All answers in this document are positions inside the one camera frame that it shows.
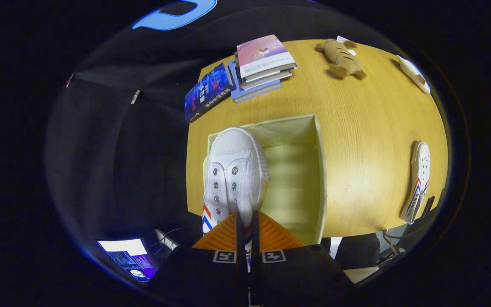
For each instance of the small black device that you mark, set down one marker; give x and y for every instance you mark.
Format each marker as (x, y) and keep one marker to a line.
(428, 207)

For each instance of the small white paper tag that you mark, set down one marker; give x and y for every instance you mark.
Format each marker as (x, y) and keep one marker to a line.
(342, 39)

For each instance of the brown bread plush toy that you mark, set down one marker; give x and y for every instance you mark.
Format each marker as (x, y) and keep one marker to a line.
(341, 57)

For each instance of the white side desk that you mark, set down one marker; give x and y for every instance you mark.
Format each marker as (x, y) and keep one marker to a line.
(166, 240)

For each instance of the pale blue book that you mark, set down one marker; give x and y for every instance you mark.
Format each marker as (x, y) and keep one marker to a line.
(256, 95)

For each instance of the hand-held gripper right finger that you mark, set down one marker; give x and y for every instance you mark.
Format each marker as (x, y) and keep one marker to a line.
(255, 273)

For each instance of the black backdrop cloth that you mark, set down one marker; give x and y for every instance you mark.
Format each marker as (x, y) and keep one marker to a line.
(122, 149)

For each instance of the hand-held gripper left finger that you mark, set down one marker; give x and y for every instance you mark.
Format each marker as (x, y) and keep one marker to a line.
(241, 264)

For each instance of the dark clothing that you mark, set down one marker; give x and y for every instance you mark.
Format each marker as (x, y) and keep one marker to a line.
(358, 251)

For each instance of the pink cover book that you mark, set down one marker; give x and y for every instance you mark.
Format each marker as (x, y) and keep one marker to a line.
(262, 51)

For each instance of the laptop with lit screen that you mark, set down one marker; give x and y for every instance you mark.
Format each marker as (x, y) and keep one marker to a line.
(128, 258)

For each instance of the silver metal clip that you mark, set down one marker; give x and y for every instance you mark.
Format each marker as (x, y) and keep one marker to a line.
(135, 97)

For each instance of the dark blue book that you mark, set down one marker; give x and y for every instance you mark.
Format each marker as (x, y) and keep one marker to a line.
(207, 91)

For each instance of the pink metal clip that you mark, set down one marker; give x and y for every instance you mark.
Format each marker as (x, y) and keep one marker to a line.
(70, 79)

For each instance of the white tube red label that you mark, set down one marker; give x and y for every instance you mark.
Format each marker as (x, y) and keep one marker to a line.
(411, 72)

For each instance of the thin white book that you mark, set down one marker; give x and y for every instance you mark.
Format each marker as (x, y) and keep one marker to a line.
(267, 84)
(271, 77)

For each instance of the white canvas shoe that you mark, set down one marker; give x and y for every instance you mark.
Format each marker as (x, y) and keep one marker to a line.
(232, 153)
(420, 170)

